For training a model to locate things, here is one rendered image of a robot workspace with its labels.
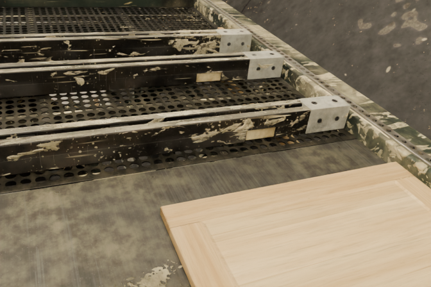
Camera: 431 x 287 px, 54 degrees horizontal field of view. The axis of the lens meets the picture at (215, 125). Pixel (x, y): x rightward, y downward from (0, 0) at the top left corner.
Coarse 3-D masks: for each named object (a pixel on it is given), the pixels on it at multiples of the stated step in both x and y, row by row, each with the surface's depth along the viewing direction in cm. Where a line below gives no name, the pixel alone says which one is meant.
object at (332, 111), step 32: (32, 128) 83; (64, 128) 84; (96, 128) 87; (128, 128) 87; (160, 128) 89; (192, 128) 92; (224, 128) 96; (256, 128) 99; (288, 128) 104; (320, 128) 108; (0, 160) 78; (32, 160) 81; (64, 160) 84; (96, 160) 86
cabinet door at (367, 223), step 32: (256, 192) 82; (288, 192) 83; (320, 192) 84; (352, 192) 85; (384, 192) 87; (416, 192) 87; (192, 224) 72; (224, 224) 73; (256, 224) 74; (288, 224) 75; (320, 224) 76; (352, 224) 77; (384, 224) 78; (416, 224) 79; (192, 256) 66; (224, 256) 67; (256, 256) 68; (288, 256) 69; (320, 256) 69; (352, 256) 70; (384, 256) 71; (416, 256) 72
